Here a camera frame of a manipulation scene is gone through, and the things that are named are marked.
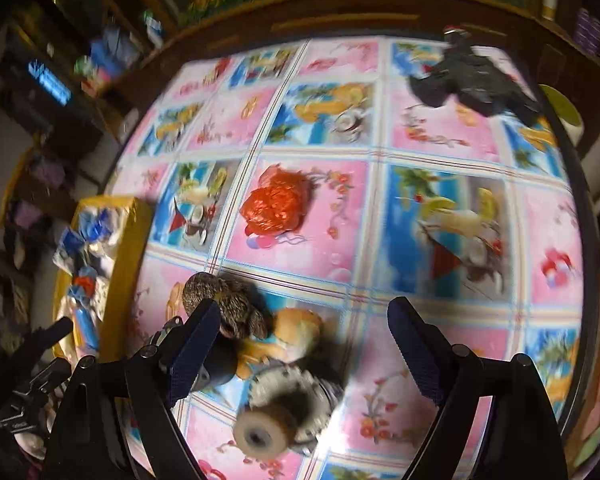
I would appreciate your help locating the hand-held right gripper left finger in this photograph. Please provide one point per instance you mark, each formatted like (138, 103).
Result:
(195, 350)

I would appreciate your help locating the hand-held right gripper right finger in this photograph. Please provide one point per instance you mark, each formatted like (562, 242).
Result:
(415, 350)

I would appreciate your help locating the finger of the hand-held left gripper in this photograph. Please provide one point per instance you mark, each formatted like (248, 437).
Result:
(50, 334)

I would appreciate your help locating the blue and red cloth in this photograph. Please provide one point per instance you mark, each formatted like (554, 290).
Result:
(84, 280)

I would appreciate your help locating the yellow cardboard box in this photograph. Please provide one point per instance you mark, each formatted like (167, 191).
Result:
(130, 260)

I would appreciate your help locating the red plastic bag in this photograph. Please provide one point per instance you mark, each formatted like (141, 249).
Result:
(275, 200)

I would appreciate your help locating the beige soft ball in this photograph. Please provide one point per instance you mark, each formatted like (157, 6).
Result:
(297, 329)

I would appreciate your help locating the beige rubber roller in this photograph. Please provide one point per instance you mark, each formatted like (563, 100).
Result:
(265, 432)

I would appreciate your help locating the white toothed gear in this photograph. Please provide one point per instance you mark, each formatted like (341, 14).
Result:
(300, 390)

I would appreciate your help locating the blue lit device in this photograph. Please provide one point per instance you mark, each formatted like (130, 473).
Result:
(50, 82)

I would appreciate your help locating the black plastic part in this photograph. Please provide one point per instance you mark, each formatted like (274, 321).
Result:
(475, 80)

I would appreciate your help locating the green cup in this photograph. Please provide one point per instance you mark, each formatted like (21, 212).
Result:
(562, 107)

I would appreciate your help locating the blue packets on shelf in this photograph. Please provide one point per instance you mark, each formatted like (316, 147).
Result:
(111, 55)

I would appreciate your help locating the white bottle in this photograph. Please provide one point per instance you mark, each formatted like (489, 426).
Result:
(152, 29)

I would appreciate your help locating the purple cans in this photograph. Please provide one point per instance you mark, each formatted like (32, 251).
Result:
(590, 32)

